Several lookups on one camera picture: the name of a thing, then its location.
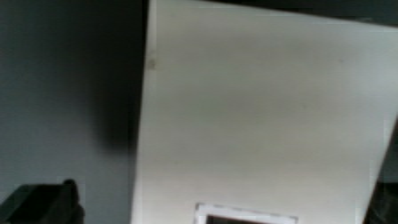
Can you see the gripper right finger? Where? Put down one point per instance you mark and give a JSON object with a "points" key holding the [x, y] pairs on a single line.
{"points": [[384, 204]]}

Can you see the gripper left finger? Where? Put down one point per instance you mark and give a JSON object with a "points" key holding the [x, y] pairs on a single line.
{"points": [[43, 204]]}

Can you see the small white cabinet top block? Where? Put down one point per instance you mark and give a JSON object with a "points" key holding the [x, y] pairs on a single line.
{"points": [[269, 115]]}

